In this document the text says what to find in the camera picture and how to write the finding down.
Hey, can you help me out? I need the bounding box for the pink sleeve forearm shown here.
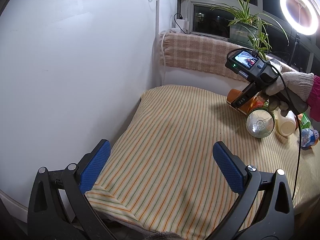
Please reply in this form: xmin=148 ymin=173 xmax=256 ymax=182
xmin=307 ymin=76 xmax=320 ymax=122

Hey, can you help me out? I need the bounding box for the potted spider plant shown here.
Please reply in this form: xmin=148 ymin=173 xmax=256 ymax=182
xmin=211 ymin=0 xmax=290 ymax=60

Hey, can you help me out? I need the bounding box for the striped yellow table cloth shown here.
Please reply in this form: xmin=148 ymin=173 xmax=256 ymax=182
xmin=86 ymin=85 xmax=319 ymax=239

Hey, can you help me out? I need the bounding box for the orange paper cup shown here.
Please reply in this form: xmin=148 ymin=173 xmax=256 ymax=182
xmin=226 ymin=89 xmax=264 ymax=115

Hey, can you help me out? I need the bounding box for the green label plastic cup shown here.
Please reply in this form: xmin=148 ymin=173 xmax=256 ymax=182
xmin=246 ymin=100 xmax=275 ymax=139

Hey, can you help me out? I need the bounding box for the white power adapter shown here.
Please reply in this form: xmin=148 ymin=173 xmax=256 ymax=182
xmin=176 ymin=19 xmax=190 ymax=32

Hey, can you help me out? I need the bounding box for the plaid beige sill cloth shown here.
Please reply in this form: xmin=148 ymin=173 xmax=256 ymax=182
xmin=159 ymin=32 xmax=296 ymax=82

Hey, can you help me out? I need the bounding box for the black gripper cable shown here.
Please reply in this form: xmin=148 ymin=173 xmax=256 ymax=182
xmin=226 ymin=48 xmax=303 ymax=202

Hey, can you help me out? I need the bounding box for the grey fuzzy fabric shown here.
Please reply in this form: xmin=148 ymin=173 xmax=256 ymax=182
xmin=144 ymin=232 xmax=184 ymax=240

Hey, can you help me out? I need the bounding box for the ring light on tripod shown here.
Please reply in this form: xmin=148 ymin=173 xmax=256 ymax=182
xmin=280 ymin=0 xmax=319 ymax=66

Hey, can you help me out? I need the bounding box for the right gloved hand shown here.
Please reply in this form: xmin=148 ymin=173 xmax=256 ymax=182
xmin=259 ymin=71 xmax=315 ymax=116

